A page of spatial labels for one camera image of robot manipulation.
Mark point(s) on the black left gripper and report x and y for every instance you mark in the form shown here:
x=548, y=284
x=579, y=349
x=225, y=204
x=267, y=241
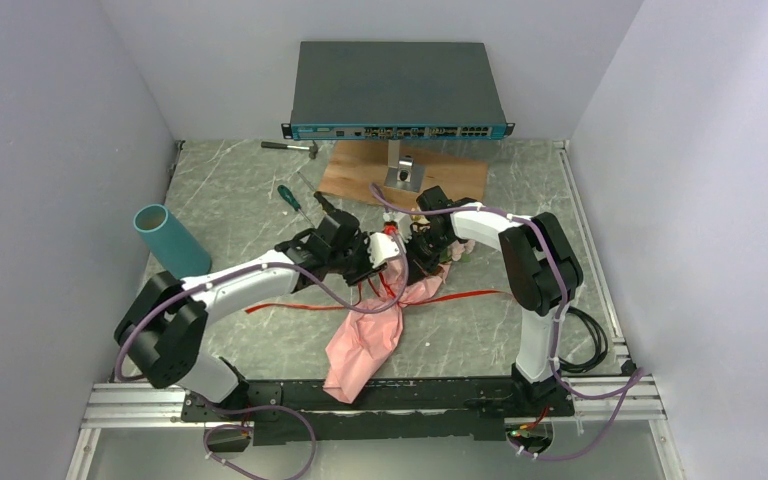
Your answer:
x=367, y=269

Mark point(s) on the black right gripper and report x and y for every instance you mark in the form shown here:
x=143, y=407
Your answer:
x=417, y=268

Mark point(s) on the red ribbon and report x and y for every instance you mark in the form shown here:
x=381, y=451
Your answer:
x=424, y=292

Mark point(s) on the pink flower bouquet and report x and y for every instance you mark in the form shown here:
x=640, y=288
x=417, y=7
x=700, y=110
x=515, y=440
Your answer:
x=365, y=340

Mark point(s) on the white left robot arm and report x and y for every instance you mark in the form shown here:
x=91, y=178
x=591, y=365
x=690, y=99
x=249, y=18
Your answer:
x=160, y=337

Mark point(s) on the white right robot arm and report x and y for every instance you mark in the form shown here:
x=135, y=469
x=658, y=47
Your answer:
x=541, y=267

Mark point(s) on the teal cylindrical vase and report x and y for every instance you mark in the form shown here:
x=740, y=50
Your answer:
x=171, y=243

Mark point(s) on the yellow black screwdriver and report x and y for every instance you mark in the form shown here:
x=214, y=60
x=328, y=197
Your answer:
x=327, y=207

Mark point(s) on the wooden board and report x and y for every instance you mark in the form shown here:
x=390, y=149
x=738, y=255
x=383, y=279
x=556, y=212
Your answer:
x=354, y=165

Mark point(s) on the small black hammer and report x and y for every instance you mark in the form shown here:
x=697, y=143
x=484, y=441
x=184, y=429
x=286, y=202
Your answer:
x=312, y=150

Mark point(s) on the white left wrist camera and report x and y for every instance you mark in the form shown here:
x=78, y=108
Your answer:
x=383, y=247

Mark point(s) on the metal stand bracket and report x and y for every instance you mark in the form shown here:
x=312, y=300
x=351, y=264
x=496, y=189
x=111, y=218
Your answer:
x=403, y=172

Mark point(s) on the green handled screwdriver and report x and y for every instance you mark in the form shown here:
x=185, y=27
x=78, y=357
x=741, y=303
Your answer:
x=286, y=194

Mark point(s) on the grey network switch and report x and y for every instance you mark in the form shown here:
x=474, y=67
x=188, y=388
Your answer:
x=395, y=90

